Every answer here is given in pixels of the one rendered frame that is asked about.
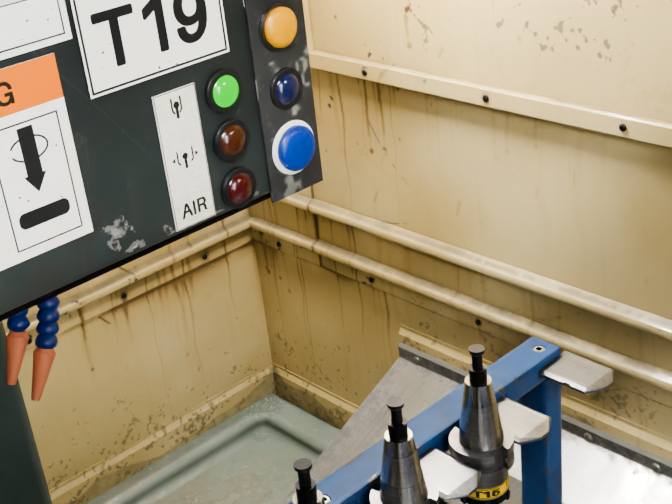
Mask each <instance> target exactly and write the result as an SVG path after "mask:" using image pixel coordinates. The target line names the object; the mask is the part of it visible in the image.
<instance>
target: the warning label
mask: <svg viewBox="0 0 672 504"><path fill-rule="evenodd" d="M91 232H93V226H92V222H91V217H90V213H89V208H88V204H87V199H86V195H85V190H84V186H83V181H82V177H81V172H80V168H79V163H78V159H77V154H76V150H75V145H74V141H73V136H72V132H71V127H70V123H69V118H68V114H67V109H66V105H65V100H64V96H63V91H62V87H61V82H60V78H59V73H58V69H57V64H56V60H55V55H54V53H51V54H47V55H44V56H41V57H38V58H34V59H31V60H28V61H25V62H22V63H18V64H15V65H12V66H9V67H5V68H2V69H0V271H2V270H4V269H7V268H9V267H11V266H14V265H16V264H18V263H21V262H23V261H25V260H28V259H30V258H32V257H35V256H37V255H39V254H42V253H44V252H46V251H49V250H51V249H53V248H56V247H58V246H60V245H63V244H65V243H67V242H70V241H72V240H74V239H77V238H79V237H81V236H84V235H86V234H88V233H91Z"/></svg>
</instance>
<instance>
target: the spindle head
mask: <svg viewBox="0 0 672 504"><path fill-rule="evenodd" d="M64 1H65V5H66V10H67V15H68V19H69V24H70V29H71V33H72V39H69V40H66V41H63V42H59V43H56V44H53V45H49V46H46V47H43V48H40V49H36V50H33V51H30V52H26V53H23V54H20V55H17V56H13V57H10V58H7V59H3V60H0V69H2V68H5V67H9V66H12V65H15V64H18V63H22V62H25V61H28V60H31V59H34V58H38V57H41V56H44V55H47V54H51V53H54V55H55V60H56V64H57V69H58V73H59V78H60V82H61V87H62V91H63V96H64V100H65V105H66V109H67V114H68V118H69V123H70V127H71V132H72V136H73V141H74V145H75V150H76V154H77V159H78V163H79V168H80V172H81V177H82V181H83V186H84V190H85V195H86V199H87V204H88V208H89V213H90V217H91V222H92V226H93V232H91V233H88V234H86V235H84V236H81V237H79V238H77V239H74V240H72V241H70V242H67V243H65V244H63V245H60V246H58V247H56V248H53V249H51V250H49V251H46V252H44V253H42V254H39V255H37V256H35V257H32V258H30V259H28V260H25V261H23V262H21V263H18V264H16V265H14V266H11V267H9V268H7V269H4V270H2V271H0V322H1V321H3V320H5V319H7V318H9V317H12V316H14V315H16V314H18V313H20V312H22V311H25V310H27V309H29V308H31V307H33V306H36V305H38V304H40V303H42V302H44V301H46V300H49V299H51V298H53V297H55V296H57V295H59V294H62V293H64V292H66V291H68V290H70V289H73V288H75V287H77V286H79V285H81V284H83V283H86V282H88V281H90V280H92V279H94V278H97V277H99V276H101V275H103V274H105V273H107V272H110V271H112V270H114V269H116V268H118V267H120V266H123V265H125V264H127V263H129V262H131V261H134V260H136V259H138V258H140V257H142V256H144V255H147V254H149V253H151V252H153V251H155V250H158V249H160V248H162V247H164V246H166V245H168V244H171V243H173V242H175V241H177V240H179V239H181V238H184V237H186V236H188V235H190V234H192V233H195V232H197V231H199V230H201V229H203V228H205V227H208V226H210V225H212V224H214V223H216V222H219V221H221V220H223V219H225V218H227V217H229V216H232V215H234V214H236V213H238V212H240V211H242V210H245V209H247V208H249V207H251V206H253V205H256V204H258V203H260V202H262V201H264V200H266V199H269V198H271V194H270V187H269V179H268V172H267V165H266V158H265V151H264V143H263V136H262V129H261V122H260V115H259V108H258V100H257V93H256V86H255V79H254V72H253V65H252V57H251V50H250V43H249V36H248V29H247V22H246V14H245V7H244V3H243V0H222V3H223V10H224V17H225V23H226V30H227V37H228V44H229V50H230V51H229V52H227V53H224V54H221V55H218V56H215V57H212V58H209V59H206V60H203V61H201V62H198V63H195V64H192V65H189V66H186V67H183V68H180V69H177V70H174V71H172V72H169V73H166V74H163V75H160V76H157V77H154V78H151V79H148V80H146V81H143V82H140V83H137V84H134V85H131V86H128V87H125V88H122V89H120V90H117V91H114V92H111V93H108V94H105V95H102V96H99V97H96V98H94V99H90V98H89V94H88V89H87V84H86V79H85V75H84V70H83V65H82V60H81V56H80V51H79V46H78V41H77V37H76V32H75V27H74V23H73V18H72V13H71V8H70V4H69V0H64ZM222 68H227V69H231V70H233V71H235V72H236V73H237V74H238V75H239V77H240V79H241V82H242V96H241V99H240V101H239V103H238V105H237V106H236V107H235V108H234V109H233V110H231V111H230V112H227V113H218V112H215V111H213V110H212V109H211V108H210V107H209V106H208V104H207V101H206V98H205V88H206V84H207V81H208V79H209V78H210V76H211V75H212V74H213V73H214V72H215V71H217V70H219V69H222ZM190 83H194V85H195V91H196V97H197V103H198V109H199V115H200V121H201V127H202V133H203V139H204V145H205V151H206V157H207V163H208V169H209V175H210V181H211V188H212V194H213V200H214V206H215V212H216V215H214V216H211V217H209V218H207V219H205V220H203V221H200V222H198V223H196V224H194V225H192V226H189V227H187V228H185V229H183V230H181V231H178V232H177V231H176V228H175V222H174V217H173V211H172V206H171V200H170V195H169V190H168V184H167V179H166V173H165V168H164V163H163V157H162V152H161V146H160V141H159V135H158V130H157V125H156V119H155V114H154V108H153V103H152V97H154V96H157V95H159V94H162V93H165V92H168V91H170V90H173V89H176V88H179V87H182V86H184V85H187V84H190ZM231 118H234V119H238V120H241V121H243V122H244V123H245V124H246V126H247V128H248V130H249V137H250V138H249V145H248V148H247V150H246V152H245V153H244V155H243V156H242V157H241V158H240V159H238V160H236V161H234V162H226V161H223V160H221V159H220V158H219V157H218V156H217V155H216V153H215V151H214V147H213V138H214V134H215V132H216V130H217V128H218V126H219V125H220V124H221V123H222V122H224V121H225V120H227V119H231ZM239 166H242V167H246V168H248V169H250V170H251V171H252V172H253V174H254V175H255V178H256V191H255V194H254V196H253V198H252V200H251V201H250V202H249V203H248V204H247V205H246V206H244V207H243V208H239V209H234V208H231V207H229V206H227V205H226V204H225V203H224V201H223V199H222V196H221V185H222V181H223V179H224V177H225V176H226V174H227V173H228V172H229V171H230V170H231V169H233V168H235V167H239Z"/></svg>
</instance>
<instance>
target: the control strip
mask: <svg viewBox="0 0 672 504"><path fill-rule="evenodd" d="M244 6H245V14H246V22H247V29H248V36H249V43H250V50H251V57H252V65H253V72H254V79H255V86H256V93H257V100H258V108H259V115H260V122H261V129H262V136H263V143H264V151H265V158H266V165H267V172H268V179H269V187H270V194H271V201H272V203H275V202H277V201H280V200H282V199H284V198H286V197H288V196H290V195H292V194H295V193H297V192H299V191H301V190H303V189H305V188H308V187H310V186H312V185H314V184H316V183H318V182H321V181H323V175H322V167H321V158H320V149H319V141H318V132H317V123H316V115H315V106H314V97H313V89H312V80H311V71H310V62H309V54H308V45H307V36H306V28H305V19H304V10H303V2H302V0H244ZM277 7H287V8H289V9H291V10H292V11H293V13H294V14H295V16H296V19H297V33H296V36H295V38H294V40H293V41H292V42H291V43H290V44H289V45H288V46H286V47H284V48H277V47H274V46H272V45H271V44H270V43H269V42H268V41H267V39H266V36H265V22H266V19H267V17H268V15H269V13H270V12H271V11H272V10H273V9H275V8H277ZM285 74H293V75H295V76H296V77H297V79H298V81H299V85H300V90H299V94H298V96H297V98H296V99H295V100H294V101H293V102H292V103H290V104H282V103H281V102H280V101H279V100H278V98H277V95H276V87H277V84H278V81H279V80H280V78H281V77H282V76H283V75H285ZM225 75H230V76H232V77H234V78H235V79H236V81H237V83H238V86H239V94H238V97H237V99H236V101H235V102H234V103H233V104H232V105H231V106H229V107H220V106H218V105H217V104H216V102H215V100H214V97H213V89H214V85H215V83H216V82H217V80H218V79H219V78H220V77H222V76H225ZM241 96H242V82H241V79H240V77H239V75H238V74H237V73H236V72H235V71H233V70H231V69H227V68H222V69H219V70H217V71H215V72H214V73H213V74H212V75H211V76H210V78H209V79H208V81H207V84H206V88H205V98H206V101H207V104H208V106H209V107H210V108H211V109H212V110H213V111H215V112H218V113H227V112H230V111H231V110H233V109H234V108H235V107H236V106H237V105H238V103H239V101H240V99H241ZM233 125H237V126H240V127H241V128H242V129H243V130H244V132H245V134H246V144H245V147H244V149H243V150H242V151H241V153H239V154H238V155H236V156H232V157H231V156H227V155H226V154H225V153H224V152H223V150H222V148H221V138H222V135H223V133H224V132H225V130H226V129H227V128H228V127H230V126H233ZM294 125H302V126H305V127H307V128H309V129H310V130H311V131H312V133H313V135H314V138H315V153H314V156H313V158H312V160H311V161H310V163H309V164H308V165H307V166H306V167H305V168H304V169H302V170H299V171H291V170H288V169H286V168H284V167H283V166H282V165H281V163H280V161H279V158H278V145H279V141H280V139H281V137H282V135H283V134H284V132H285V131H286V130H287V129H288V128H290V127H292V126H294ZM249 138H250V137H249V130H248V128H247V126H246V124H245V123H244V122H243V121H241V120H238V119H234V118H231V119H227V120H225V121H224V122H222V123H221V124H220V125H219V126H218V128H217V130H216V132H215V134H214V138H213V147H214V151H215V153H216V155H217V156H218V157H219V158H220V159H221V160H223V161H226V162H234V161H236V160H238V159H240V158H241V157H242V156H243V155H244V153H245V152H246V150H247V148H248V145H249ZM240 173H245V174H248V175H249V176H250V177H251V179H252V182H253V190H252V193H251V195H250V197H249V198H248V199H247V200H246V201H245V202H243V203H239V204H238V203H234V202H233V201H232V200H231V199H230V197H229V192H228V190H229V185H230V182H231V181H232V179H233V178H234V177H235V176H236V175H238V174H240ZM255 191H256V178H255V175H254V174H253V172H252V171H251V170H250V169H248V168H246V167H242V166H239V167H235V168H233V169H231V170H230V171H229V172H228V173H227V174H226V176H225V177H224V179H223V181H222V185H221V196H222V199H223V201H224V203H225V204H226V205H227V206H229V207H231V208H234V209H239V208H243V207H244V206H246V205H247V204H248V203H249V202H250V201H251V200H252V198H253V196H254V194H255Z"/></svg>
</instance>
